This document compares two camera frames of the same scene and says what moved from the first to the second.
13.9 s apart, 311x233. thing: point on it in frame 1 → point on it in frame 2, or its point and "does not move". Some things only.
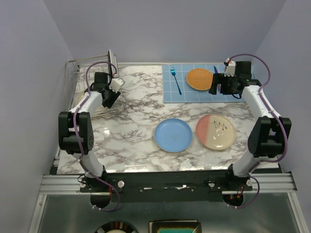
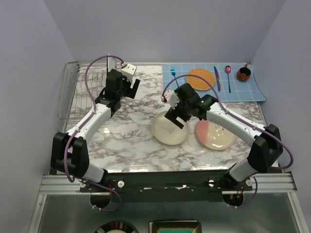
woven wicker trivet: [199, 79] does not move
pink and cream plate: [215, 132] does not move
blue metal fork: [173, 71] does not move
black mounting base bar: [165, 186] does not move
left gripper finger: [112, 99] → [133, 91]
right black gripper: [220, 78] → [171, 115]
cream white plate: [80, 94] → [167, 132]
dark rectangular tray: [175, 226] does not move
